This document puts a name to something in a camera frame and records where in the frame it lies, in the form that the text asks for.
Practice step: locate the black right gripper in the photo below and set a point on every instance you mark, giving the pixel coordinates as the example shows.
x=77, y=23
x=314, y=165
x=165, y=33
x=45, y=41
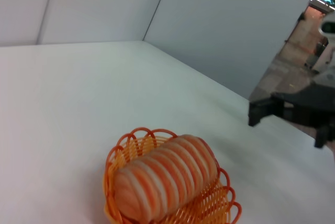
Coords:
x=308, y=109

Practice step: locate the orange striped bread roll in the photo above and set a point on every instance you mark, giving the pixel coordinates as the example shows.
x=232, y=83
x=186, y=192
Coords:
x=162, y=177

